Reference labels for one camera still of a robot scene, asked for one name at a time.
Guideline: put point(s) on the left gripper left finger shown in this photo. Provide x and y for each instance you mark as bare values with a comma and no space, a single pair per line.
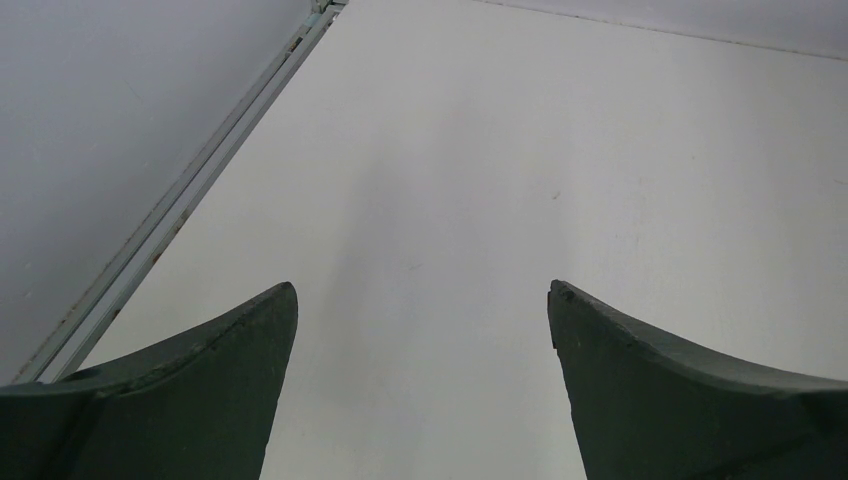
197,405

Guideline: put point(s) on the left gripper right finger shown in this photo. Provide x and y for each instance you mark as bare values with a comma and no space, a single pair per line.
648,404

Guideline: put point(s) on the left aluminium frame rail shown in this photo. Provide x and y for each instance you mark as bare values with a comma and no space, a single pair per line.
117,117

